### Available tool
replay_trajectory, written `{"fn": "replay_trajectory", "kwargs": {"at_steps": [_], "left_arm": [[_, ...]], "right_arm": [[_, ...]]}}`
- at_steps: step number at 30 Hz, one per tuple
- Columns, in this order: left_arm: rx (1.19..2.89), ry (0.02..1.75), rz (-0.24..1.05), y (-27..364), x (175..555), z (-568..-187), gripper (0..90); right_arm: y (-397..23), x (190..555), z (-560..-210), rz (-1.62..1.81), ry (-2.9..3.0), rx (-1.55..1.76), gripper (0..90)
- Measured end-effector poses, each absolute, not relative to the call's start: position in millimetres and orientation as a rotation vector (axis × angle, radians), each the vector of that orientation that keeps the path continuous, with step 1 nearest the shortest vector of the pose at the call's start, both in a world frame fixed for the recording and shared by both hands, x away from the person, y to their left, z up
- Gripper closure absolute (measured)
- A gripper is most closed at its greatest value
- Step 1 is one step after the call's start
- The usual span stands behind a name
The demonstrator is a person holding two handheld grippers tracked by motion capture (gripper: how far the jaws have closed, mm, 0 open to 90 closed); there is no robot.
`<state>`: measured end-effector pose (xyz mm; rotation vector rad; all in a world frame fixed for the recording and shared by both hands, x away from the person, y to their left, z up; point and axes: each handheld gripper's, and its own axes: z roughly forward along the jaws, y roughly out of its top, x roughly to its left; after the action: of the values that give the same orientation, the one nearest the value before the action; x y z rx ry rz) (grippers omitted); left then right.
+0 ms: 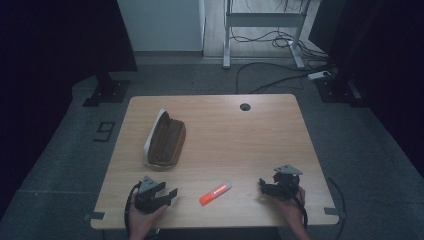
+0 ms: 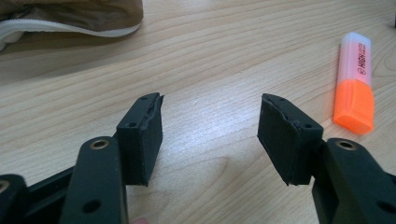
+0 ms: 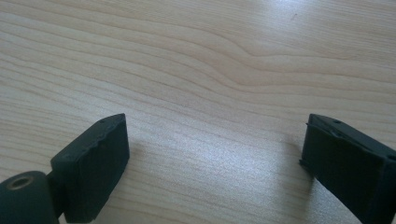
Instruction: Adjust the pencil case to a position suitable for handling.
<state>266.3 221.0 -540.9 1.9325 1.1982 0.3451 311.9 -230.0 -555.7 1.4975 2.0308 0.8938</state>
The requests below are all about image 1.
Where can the black curtain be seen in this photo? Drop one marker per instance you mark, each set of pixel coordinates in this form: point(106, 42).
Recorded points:
point(383, 50)
point(50, 50)

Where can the black stand base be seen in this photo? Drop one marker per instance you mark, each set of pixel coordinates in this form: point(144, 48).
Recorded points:
point(338, 90)
point(107, 91)

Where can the orange highlighter marker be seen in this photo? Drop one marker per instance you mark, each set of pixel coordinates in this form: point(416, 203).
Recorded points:
point(215, 193)

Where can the white cabinet panel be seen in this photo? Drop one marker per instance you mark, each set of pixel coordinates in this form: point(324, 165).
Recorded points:
point(163, 23)

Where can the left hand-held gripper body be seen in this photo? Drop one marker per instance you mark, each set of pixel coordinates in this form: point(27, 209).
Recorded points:
point(146, 193)

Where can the person's right hand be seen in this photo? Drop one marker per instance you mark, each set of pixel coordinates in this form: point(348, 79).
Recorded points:
point(293, 209)

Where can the open brown pencil case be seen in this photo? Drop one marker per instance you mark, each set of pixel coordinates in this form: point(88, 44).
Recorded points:
point(166, 141)

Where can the white power strip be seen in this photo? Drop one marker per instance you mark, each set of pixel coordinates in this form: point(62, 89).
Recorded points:
point(318, 75)

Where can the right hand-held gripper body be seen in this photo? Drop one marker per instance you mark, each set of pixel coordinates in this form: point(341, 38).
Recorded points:
point(287, 181)

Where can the person's left hand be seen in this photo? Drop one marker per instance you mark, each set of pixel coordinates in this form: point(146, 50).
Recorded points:
point(141, 220)

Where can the white metal desk frame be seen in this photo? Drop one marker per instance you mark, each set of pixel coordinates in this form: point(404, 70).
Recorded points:
point(263, 20)

